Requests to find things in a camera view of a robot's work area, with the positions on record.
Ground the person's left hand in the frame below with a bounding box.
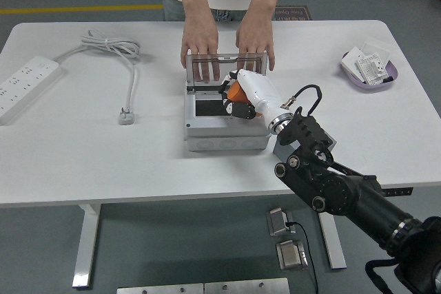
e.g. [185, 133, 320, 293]
[235, 14, 276, 73]

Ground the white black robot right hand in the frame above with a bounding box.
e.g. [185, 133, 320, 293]
[217, 69, 294, 126]

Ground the person's right hand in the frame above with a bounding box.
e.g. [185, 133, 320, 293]
[180, 14, 221, 84]

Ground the orange cylindrical battery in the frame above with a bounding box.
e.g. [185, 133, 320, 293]
[226, 81, 249, 103]

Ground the clear hinged box lid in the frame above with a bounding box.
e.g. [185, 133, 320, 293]
[184, 52, 269, 92]

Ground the grey plastic junction box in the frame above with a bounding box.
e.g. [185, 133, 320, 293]
[183, 82, 271, 152]

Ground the dark floor sign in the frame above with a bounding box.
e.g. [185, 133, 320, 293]
[271, 5, 313, 21]

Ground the grey cube holder block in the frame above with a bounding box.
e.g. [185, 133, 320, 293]
[273, 134, 337, 162]

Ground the purple plastic tray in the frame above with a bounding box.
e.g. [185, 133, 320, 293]
[336, 51, 400, 94]

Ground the white printed socket module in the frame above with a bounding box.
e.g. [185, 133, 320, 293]
[354, 52, 389, 85]

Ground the yellow floor tape line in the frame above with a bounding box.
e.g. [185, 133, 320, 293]
[0, 3, 163, 15]

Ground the clear plastic packet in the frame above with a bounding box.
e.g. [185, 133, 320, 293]
[360, 38, 392, 64]

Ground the silver foot pedal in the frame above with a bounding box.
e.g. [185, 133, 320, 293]
[275, 240, 309, 272]
[265, 207, 297, 238]

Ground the black table control panel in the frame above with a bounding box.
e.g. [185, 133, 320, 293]
[384, 187, 413, 197]

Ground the white table leg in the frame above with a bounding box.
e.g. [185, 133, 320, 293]
[72, 203, 103, 290]
[318, 211, 347, 270]

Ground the white power strip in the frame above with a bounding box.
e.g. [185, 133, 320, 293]
[0, 55, 65, 126]

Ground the blank white switch plate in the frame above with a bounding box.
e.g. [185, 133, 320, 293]
[340, 45, 366, 78]

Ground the white power cable with plug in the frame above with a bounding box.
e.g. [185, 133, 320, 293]
[54, 28, 142, 126]

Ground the black pedal cable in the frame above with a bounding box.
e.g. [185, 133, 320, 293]
[285, 220, 320, 294]

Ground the grey metal base plate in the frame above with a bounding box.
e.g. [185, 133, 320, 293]
[116, 282, 205, 294]

